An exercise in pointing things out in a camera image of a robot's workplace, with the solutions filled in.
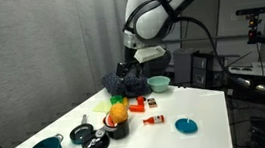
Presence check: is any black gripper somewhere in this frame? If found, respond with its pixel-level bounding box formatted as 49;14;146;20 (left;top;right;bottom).
113;50;146;84

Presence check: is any orange pineapple plush toy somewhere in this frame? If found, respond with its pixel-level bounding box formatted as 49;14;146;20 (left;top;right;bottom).
108;101;130;126

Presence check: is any yellow toy food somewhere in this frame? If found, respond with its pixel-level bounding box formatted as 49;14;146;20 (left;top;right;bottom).
121;96;131;108

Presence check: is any orange red toy block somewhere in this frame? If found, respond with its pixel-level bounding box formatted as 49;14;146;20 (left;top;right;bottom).
127;95;148;115

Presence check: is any small red toy piece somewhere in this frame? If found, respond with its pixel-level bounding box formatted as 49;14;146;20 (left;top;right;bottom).
104;114;116;128

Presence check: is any red toy ketchup bottle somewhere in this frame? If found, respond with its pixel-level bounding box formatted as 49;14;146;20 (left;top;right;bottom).
141;114;166;127

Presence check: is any small black pot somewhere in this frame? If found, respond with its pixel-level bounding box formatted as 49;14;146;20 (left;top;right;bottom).
102;113;132;142

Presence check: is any teal toy plate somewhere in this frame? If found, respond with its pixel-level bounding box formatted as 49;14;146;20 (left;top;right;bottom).
174;116;200;136

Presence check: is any dark blue knit cloth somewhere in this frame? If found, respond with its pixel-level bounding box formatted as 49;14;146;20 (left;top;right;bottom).
100;66;153;101

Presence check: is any green plastic cup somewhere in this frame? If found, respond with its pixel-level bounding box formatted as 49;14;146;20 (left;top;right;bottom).
109;94;125;107

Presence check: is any black office chair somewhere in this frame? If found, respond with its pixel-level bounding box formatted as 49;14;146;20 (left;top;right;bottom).
140;48;175;81

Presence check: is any mint green bowl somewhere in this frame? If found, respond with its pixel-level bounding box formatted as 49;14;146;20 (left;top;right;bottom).
146;74;173;94

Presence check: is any small brown card box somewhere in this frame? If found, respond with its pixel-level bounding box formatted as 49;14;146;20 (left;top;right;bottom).
146;96;158;109

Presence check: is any pale green flat sheet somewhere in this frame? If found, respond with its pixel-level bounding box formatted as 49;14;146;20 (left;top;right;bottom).
91;100;114;115

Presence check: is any grey drawer cabinet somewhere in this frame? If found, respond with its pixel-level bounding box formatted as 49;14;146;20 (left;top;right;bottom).
171;44;223;92

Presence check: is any small teal frying pan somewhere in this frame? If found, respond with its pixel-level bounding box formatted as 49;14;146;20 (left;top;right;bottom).
67;113;97;146

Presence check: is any black pan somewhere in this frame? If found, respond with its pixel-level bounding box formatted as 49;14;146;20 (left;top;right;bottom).
80;128;112;148

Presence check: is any white flat device box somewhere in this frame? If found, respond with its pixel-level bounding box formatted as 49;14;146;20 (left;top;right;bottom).
227;60;265;86

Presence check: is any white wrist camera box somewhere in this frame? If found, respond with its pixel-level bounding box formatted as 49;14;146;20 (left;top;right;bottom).
133;44;167;65

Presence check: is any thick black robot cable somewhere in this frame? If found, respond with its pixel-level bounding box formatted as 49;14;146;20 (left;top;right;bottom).
175;6;265;108

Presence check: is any black sensor bar camera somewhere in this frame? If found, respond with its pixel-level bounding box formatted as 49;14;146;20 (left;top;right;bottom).
234;6;265;18

